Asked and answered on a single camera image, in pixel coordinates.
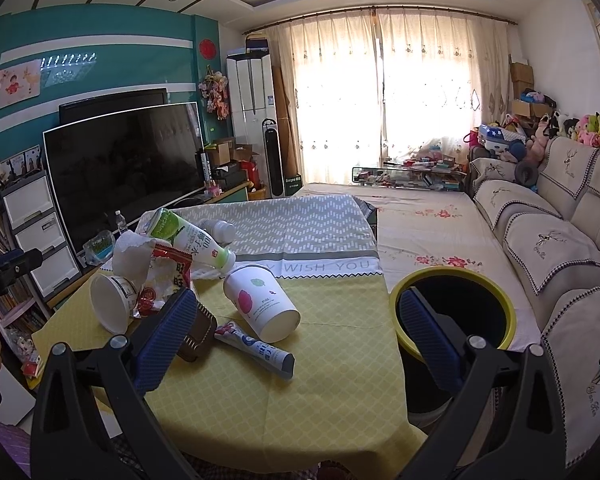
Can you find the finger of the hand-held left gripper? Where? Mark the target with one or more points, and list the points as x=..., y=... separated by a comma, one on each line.
x=10, y=265

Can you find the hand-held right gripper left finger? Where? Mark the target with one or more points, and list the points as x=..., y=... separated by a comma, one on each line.
x=165, y=340

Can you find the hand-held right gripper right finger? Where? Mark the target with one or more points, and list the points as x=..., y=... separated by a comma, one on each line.
x=430, y=340

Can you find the brown ribbed box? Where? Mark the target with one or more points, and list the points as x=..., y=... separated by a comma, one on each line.
x=200, y=332

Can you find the black bin with yellow rim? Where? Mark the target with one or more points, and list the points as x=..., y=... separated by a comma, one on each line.
x=460, y=295

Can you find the red snack packet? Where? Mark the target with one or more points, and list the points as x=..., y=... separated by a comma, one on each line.
x=162, y=275

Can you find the white paper bowl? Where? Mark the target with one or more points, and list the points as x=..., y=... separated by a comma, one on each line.
x=105, y=305

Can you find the white toothpaste tube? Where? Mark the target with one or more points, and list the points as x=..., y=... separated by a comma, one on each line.
x=255, y=352

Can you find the white textured towel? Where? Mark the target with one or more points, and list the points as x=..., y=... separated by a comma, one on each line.
x=130, y=255

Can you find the green label drink bottle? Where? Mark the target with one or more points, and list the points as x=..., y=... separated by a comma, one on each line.
x=195, y=242

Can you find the dotted white paper cup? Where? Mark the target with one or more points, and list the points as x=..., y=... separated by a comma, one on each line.
x=260, y=300

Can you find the clear plastic bottle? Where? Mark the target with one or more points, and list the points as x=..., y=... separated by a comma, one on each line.
x=222, y=230

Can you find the white plastic drawer unit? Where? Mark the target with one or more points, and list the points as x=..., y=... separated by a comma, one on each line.
x=35, y=225

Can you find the stack of colourful booklets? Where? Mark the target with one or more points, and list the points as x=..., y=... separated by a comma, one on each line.
x=32, y=367

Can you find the plastic bag with greens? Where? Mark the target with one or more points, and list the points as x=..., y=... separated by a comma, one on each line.
x=97, y=247

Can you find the floral cream sheet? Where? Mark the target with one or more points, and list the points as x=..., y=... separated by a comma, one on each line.
x=420, y=240

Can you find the clear water bottle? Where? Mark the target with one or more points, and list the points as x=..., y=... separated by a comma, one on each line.
x=119, y=220

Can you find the large curved television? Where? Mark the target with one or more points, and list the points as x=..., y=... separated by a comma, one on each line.
x=125, y=170

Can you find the beige sofa with covers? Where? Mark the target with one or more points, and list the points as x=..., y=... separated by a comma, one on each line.
x=545, y=240

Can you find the small pink toy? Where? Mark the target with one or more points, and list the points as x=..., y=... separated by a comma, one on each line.
x=212, y=190

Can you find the tall black white box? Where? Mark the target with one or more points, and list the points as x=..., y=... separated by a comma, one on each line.
x=205, y=170

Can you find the pile of books and toys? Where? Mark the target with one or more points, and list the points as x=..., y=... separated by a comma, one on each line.
x=430, y=165

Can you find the glass coffee table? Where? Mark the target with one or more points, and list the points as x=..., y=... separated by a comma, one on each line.
x=370, y=175

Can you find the black flat boxes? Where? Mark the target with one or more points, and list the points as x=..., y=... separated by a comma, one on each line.
x=227, y=172

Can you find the red box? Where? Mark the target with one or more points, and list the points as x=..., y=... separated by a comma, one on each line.
x=252, y=172

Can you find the grey neck pillow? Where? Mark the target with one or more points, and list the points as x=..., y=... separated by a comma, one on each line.
x=525, y=172

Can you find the small black television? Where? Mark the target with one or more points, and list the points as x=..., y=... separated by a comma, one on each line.
x=115, y=97

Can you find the closed cardboard box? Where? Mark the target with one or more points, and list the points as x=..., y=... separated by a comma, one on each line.
x=220, y=150

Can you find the dark green box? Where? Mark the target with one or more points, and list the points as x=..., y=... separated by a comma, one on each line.
x=292, y=182

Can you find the open cardboard box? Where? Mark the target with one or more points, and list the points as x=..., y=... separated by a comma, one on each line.
x=242, y=152

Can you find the pink handbag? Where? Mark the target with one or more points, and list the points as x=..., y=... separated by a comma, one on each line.
x=472, y=137

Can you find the blue round plush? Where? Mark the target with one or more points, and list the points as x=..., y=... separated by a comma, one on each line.
x=517, y=150

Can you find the black white tower fan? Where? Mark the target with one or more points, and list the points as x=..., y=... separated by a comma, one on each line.
x=275, y=157

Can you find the blue star print bag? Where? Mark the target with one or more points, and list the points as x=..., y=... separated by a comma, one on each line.
x=495, y=135

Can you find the pink plush toy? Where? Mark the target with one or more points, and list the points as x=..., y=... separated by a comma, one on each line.
x=537, y=142

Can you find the tall brown cardboard roll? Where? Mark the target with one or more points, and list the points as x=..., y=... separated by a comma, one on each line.
x=285, y=120

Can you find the pink artificial flower garland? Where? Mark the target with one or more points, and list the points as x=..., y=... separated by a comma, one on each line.
x=215, y=92

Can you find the cream sheer curtain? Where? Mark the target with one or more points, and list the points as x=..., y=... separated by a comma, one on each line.
x=430, y=85
x=330, y=100

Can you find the white standing air conditioner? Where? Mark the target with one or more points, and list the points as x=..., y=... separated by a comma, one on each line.
x=250, y=95

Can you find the row of plush toys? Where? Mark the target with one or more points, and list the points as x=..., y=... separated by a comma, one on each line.
x=585, y=130

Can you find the stack of cardboard boxes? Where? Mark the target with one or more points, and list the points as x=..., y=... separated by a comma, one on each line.
x=522, y=85

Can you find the dark box on air conditioner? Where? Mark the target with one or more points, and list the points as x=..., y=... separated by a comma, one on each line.
x=257, y=42

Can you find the brown curtain rod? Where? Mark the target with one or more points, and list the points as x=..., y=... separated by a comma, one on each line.
x=305, y=17

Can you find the photo frame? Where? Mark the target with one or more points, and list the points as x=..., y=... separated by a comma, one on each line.
x=32, y=159
x=16, y=166

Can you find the cartoon wall poster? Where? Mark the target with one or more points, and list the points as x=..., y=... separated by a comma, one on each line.
x=17, y=82

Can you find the red round wall decoration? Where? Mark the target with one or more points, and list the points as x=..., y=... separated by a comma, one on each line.
x=208, y=48

